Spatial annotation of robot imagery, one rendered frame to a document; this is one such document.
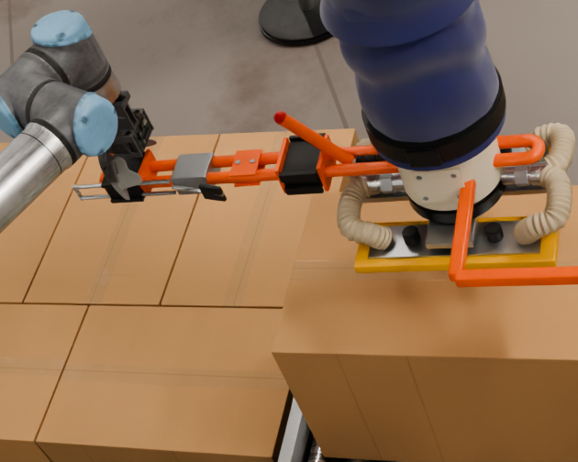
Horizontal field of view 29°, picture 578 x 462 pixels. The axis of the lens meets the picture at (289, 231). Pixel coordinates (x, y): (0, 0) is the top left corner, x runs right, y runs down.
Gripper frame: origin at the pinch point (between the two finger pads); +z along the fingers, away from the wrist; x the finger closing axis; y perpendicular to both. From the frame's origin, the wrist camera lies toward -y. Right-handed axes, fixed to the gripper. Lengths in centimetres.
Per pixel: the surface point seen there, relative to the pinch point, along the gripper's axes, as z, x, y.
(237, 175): -1.8, -2.2, 22.5
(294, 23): 122, 189, -46
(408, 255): 9, -11, 53
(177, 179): -1.5, -2.5, 10.9
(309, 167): -2.5, -1.4, 36.0
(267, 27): 122, 188, -57
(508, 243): 9, -9, 69
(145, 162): -2.2, 1.3, 3.5
